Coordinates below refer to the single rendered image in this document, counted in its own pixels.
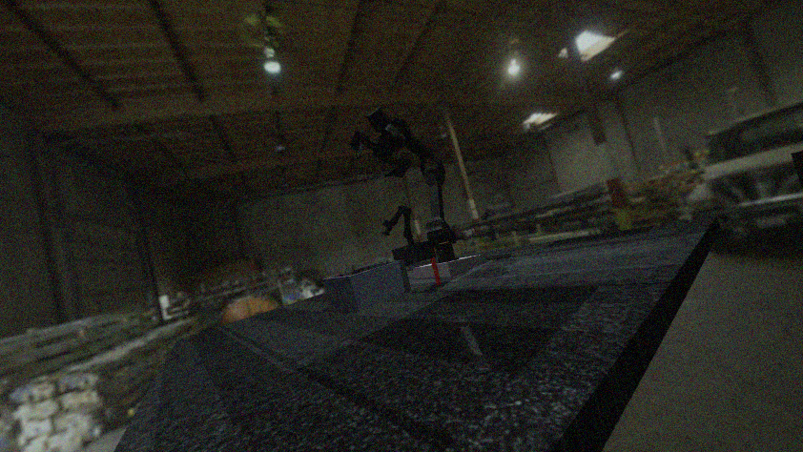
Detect red peg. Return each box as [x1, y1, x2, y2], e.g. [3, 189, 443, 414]
[430, 258, 442, 285]

